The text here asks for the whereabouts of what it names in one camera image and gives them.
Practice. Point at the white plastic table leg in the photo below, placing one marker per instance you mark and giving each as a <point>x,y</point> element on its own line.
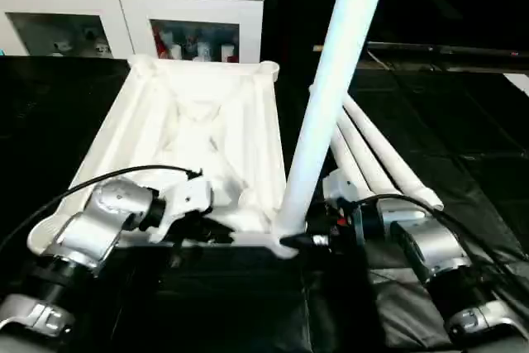
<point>393,150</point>
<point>368,155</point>
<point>347,159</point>
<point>335,80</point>

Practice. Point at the white plastic table top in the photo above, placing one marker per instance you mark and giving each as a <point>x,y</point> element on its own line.
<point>198,121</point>

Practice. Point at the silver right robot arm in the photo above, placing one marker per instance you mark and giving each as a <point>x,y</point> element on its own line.
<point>434,245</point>

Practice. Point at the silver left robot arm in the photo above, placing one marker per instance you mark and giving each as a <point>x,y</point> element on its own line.
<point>87,233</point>

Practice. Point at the black work mat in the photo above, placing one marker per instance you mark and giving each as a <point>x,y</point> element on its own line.
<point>264,312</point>

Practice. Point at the crumpled black plastic sheet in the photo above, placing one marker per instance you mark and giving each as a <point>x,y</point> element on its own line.
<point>397,312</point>

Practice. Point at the dark low furniture silver edge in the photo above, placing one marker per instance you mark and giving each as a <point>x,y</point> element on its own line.
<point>455,51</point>

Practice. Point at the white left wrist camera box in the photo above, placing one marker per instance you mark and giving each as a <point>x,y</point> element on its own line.
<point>186,196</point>

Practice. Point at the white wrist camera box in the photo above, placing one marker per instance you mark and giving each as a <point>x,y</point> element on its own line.
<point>186,196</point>
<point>339,188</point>

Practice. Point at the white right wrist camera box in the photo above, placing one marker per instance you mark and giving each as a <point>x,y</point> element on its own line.
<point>339,188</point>

